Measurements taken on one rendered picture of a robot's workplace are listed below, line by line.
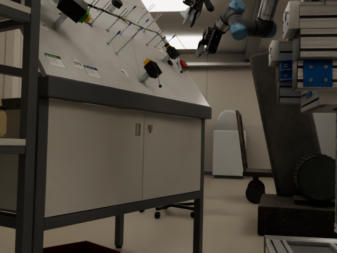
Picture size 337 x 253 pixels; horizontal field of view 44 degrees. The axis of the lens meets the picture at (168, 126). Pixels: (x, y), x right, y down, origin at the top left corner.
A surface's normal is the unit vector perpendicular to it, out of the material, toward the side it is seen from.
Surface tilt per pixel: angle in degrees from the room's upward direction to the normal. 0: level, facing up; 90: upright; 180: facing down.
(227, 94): 90
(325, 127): 90
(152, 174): 90
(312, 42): 90
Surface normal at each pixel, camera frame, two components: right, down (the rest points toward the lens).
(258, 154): -0.14, -0.04
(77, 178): 0.85, 0.00
